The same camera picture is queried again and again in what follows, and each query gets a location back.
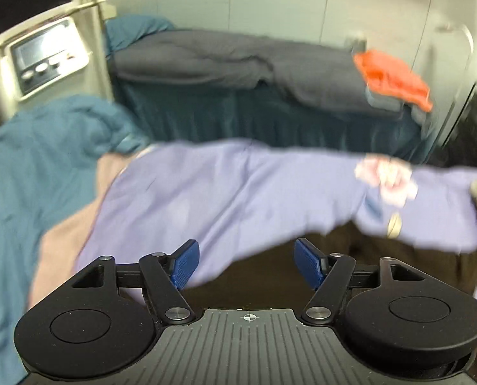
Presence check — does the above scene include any grey blanket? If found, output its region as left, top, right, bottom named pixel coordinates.
left=113, top=28, right=403, bottom=114

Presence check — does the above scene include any white machine with screen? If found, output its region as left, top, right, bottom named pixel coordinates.
left=0, top=0, right=115, bottom=109

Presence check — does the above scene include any teal quilt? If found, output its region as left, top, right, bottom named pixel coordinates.
left=0, top=95, right=151, bottom=385

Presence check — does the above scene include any dark brown shirt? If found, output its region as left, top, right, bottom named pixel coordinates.
left=182, top=221, right=477, bottom=313

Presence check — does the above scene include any teal pillow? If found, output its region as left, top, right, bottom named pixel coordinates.
left=103, top=14, right=175, bottom=59

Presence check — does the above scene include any purple floral bedsheet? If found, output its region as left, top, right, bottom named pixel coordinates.
left=76, top=138, right=477, bottom=289

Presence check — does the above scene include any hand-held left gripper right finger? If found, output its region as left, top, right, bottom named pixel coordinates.
left=294, top=237, right=423, bottom=325

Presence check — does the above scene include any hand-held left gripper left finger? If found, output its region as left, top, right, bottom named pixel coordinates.
left=72, top=239, right=201, bottom=325

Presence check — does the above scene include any pink cloth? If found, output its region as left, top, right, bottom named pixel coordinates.
left=26, top=153, right=121, bottom=309

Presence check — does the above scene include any orange cloth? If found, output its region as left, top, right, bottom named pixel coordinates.
left=353, top=49, right=433, bottom=112

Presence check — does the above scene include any black mesh object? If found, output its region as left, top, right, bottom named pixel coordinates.
left=441, top=82, right=477, bottom=167

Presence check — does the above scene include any white metal rail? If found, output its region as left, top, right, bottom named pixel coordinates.
left=434, top=22, right=475, bottom=145

